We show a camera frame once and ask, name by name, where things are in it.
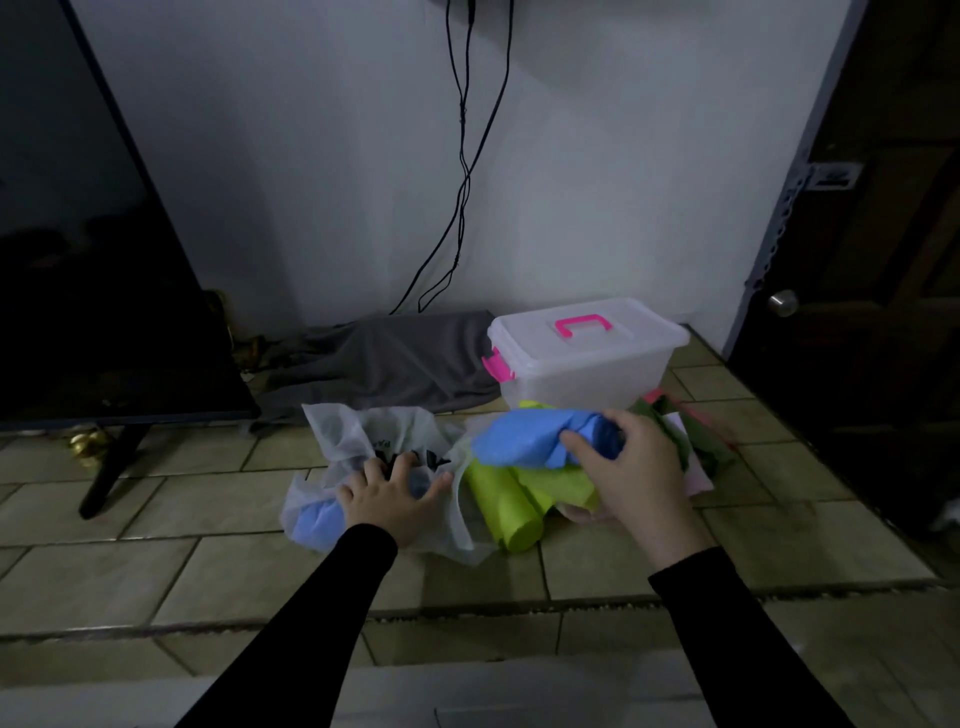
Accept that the person's right forearm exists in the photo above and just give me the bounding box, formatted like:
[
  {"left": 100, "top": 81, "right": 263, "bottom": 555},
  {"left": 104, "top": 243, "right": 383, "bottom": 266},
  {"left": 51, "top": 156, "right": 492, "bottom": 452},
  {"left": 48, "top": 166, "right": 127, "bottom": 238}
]
[{"left": 648, "top": 545, "right": 857, "bottom": 728}]

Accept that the pink lid handle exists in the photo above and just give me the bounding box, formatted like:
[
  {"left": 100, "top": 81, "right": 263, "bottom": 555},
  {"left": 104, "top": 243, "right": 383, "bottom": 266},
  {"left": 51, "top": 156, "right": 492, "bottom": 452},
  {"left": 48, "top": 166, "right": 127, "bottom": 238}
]
[{"left": 554, "top": 314, "right": 615, "bottom": 339}]

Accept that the person's left hand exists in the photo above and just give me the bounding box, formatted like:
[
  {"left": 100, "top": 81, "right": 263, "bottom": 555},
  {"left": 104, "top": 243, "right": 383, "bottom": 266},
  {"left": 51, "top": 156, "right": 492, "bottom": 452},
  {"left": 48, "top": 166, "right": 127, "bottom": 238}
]
[{"left": 336, "top": 450, "right": 456, "bottom": 549}]

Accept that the blue cloth in bag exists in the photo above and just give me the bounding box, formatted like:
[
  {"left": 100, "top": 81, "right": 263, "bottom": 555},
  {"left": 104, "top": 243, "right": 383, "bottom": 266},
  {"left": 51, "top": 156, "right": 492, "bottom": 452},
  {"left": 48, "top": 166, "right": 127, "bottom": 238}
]
[{"left": 289, "top": 498, "right": 348, "bottom": 554}]

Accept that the grey cloth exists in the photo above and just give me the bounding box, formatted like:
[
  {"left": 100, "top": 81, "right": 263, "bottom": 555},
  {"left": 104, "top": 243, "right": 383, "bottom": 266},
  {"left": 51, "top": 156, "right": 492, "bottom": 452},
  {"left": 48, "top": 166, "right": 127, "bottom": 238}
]
[{"left": 240, "top": 309, "right": 505, "bottom": 438}]

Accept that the metal door latch plate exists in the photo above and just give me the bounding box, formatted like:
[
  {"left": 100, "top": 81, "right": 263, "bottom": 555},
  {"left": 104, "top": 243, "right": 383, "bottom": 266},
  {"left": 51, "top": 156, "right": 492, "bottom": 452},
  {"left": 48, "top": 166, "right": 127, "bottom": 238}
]
[{"left": 805, "top": 160, "right": 864, "bottom": 193}]

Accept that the person's left forearm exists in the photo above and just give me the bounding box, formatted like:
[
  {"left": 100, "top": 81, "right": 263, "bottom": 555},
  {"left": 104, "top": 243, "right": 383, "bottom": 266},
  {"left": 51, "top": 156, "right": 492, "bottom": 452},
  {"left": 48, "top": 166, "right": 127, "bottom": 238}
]
[{"left": 176, "top": 522, "right": 399, "bottom": 728}]

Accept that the black flat screen television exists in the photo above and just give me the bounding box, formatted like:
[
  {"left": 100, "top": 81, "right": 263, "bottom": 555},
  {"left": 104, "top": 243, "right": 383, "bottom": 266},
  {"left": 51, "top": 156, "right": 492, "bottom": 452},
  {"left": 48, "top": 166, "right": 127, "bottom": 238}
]
[{"left": 0, "top": 0, "right": 263, "bottom": 434}]

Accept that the black television stand leg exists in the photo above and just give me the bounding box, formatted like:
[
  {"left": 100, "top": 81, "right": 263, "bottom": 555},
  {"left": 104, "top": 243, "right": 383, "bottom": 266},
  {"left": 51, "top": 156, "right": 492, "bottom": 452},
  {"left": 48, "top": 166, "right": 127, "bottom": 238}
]
[{"left": 78, "top": 423, "right": 149, "bottom": 522}]

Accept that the white nonwoven bag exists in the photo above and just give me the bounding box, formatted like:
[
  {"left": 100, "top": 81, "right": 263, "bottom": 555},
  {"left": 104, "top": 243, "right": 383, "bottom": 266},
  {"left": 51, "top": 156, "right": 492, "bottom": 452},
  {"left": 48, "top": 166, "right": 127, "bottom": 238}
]
[{"left": 279, "top": 402, "right": 496, "bottom": 567}]

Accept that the pink box latch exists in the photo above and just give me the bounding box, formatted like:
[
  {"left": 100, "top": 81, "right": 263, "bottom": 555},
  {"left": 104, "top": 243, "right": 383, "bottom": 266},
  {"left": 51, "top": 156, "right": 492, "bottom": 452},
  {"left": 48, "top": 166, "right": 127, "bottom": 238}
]
[{"left": 481, "top": 346, "right": 518, "bottom": 384}]

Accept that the clear plastic storage box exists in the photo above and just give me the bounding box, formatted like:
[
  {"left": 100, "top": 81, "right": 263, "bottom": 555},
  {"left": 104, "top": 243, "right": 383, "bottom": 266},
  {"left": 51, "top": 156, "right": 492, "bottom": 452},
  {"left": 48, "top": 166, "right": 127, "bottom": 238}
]
[{"left": 491, "top": 346, "right": 678, "bottom": 415}]

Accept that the dark green cloth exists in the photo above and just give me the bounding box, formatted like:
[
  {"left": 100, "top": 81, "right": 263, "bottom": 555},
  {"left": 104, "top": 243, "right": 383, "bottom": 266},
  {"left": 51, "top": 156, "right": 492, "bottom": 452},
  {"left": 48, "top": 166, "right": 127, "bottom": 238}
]
[{"left": 628, "top": 393, "right": 741, "bottom": 479}]

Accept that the yellow-green rolled cloth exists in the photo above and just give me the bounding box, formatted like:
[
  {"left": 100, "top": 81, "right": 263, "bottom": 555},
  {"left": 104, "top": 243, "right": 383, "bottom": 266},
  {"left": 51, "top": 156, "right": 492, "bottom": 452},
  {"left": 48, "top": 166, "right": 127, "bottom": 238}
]
[{"left": 464, "top": 458, "right": 546, "bottom": 555}]

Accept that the black cable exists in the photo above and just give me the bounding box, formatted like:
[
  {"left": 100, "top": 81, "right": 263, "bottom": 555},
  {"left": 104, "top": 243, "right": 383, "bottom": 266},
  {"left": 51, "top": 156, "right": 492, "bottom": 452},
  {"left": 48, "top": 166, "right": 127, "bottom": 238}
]
[
  {"left": 387, "top": 0, "right": 481, "bottom": 317},
  {"left": 416, "top": 0, "right": 519, "bottom": 315}
]

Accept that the dark wooden door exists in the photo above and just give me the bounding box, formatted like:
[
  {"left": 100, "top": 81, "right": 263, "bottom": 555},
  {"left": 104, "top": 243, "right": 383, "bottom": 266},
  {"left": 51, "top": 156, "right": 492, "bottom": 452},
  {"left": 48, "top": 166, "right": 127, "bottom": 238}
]
[{"left": 729, "top": 0, "right": 960, "bottom": 580}]

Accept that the yellow-green folded cloth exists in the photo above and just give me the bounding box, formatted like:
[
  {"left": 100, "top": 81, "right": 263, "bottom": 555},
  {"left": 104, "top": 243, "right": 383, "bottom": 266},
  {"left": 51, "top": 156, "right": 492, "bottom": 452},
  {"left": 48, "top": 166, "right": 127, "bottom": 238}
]
[{"left": 513, "top": 465, "right": 603, "bottom": 520}]

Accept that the blue cloth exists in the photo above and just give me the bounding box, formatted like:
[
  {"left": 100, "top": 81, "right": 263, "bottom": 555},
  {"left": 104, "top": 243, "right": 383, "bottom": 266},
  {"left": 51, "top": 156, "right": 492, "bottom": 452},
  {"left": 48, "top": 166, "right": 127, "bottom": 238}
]
[
  {"left": 471, "top": 408, "right": 625, "bottom": 471},
  {"left": 289, "top": 498, "right": 348, "bottom": 554}
]

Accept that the white translucent box lid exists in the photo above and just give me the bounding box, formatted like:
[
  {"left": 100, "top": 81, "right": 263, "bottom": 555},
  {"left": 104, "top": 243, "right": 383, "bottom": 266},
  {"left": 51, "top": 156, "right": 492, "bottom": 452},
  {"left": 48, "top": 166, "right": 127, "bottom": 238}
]
[{"left": 486, "top": 297, "right": 692, "bottom": 374}]

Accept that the small gold ornament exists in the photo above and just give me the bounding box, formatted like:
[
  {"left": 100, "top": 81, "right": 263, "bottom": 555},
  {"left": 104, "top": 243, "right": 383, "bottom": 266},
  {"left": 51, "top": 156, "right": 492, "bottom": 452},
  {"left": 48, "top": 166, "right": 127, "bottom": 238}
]
[{"left": 68, "top": 426, "right": 114, "bottom": 461}]

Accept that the person's right hand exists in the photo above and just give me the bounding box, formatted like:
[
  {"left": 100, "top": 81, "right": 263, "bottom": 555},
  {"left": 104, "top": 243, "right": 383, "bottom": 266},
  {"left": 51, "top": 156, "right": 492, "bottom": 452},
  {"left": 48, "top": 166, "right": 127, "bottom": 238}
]
[{"left": 560, "top": 408, "right": 715, "bottom": 573}]

